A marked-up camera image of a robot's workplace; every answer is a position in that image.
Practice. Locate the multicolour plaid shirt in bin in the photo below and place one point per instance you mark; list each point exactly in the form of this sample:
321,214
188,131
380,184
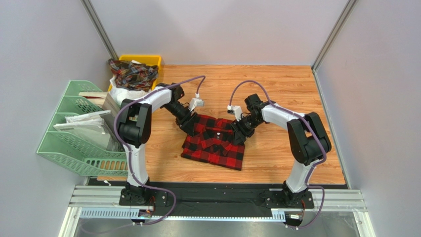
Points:
133,76

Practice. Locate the aluminium rail frame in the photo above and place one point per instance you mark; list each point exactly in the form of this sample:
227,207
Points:
341,213

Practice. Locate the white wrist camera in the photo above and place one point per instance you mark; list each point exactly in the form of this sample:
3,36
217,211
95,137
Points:
236,111
195,102

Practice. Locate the papers in file rack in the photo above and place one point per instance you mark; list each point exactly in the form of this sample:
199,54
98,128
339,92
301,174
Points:
94,128

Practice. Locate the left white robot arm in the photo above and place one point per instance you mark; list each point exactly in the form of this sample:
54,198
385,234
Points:
133,127

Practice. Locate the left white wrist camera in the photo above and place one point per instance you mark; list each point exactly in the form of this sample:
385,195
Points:
195,102

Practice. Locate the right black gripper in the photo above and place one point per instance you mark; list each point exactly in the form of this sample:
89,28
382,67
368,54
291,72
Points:
239,129

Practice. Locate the red black plaid shirt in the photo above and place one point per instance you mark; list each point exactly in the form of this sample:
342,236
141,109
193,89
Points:
213,143

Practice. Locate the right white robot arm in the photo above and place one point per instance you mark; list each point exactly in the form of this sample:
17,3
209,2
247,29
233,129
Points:
308,140

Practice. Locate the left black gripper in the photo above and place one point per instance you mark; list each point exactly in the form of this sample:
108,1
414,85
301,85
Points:
187,123

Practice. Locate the white cloth in bin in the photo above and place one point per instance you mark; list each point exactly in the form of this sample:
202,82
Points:
120,94

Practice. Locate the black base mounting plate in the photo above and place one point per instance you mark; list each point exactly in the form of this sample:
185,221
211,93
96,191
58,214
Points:
219,200

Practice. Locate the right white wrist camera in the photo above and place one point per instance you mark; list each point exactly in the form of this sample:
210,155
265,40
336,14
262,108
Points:
236,111

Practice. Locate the green plastic file rack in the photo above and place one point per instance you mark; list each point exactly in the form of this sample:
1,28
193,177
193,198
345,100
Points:
72,152

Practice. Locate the yellow plastic bin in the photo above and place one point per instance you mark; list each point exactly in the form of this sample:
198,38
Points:
145,59

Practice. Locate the brown book in rack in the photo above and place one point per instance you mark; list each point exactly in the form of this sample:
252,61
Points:
97,98

